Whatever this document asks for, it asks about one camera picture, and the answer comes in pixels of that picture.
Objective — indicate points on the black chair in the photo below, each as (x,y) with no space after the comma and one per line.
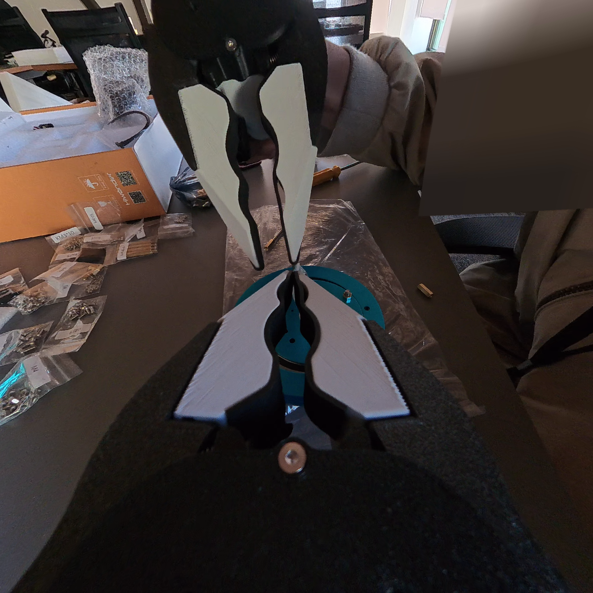
(345,21)
(92,28)

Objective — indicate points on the bubble wrap roll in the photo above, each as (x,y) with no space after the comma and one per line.
(116,78)

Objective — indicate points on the person's right forearm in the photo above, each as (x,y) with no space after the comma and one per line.
(384,102)

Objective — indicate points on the brass standoff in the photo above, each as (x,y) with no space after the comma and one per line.
(426,290)

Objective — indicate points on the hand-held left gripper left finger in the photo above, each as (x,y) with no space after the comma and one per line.
(231,361)

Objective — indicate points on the orange cardboard box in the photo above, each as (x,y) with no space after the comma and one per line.
(55,194)

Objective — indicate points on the pile of small screw bags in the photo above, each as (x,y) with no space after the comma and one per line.
(60,296)

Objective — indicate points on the blue round metal base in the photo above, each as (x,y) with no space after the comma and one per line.
(370,317)

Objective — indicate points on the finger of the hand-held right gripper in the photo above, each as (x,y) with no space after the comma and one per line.
(292,139)
(213,153)

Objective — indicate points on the clear plastic bag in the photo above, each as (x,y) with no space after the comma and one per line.
(324,231)

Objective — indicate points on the dark office chair seat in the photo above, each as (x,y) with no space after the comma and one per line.
(482,241)

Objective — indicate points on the dark plastic parts bag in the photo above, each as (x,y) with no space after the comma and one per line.
(190,187)

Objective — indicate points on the beige jacket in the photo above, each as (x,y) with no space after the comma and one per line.
(556,259)

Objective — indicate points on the person's right hand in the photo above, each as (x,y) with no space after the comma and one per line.
(334,92)

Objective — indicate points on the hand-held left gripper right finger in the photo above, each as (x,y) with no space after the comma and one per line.
(356,361)

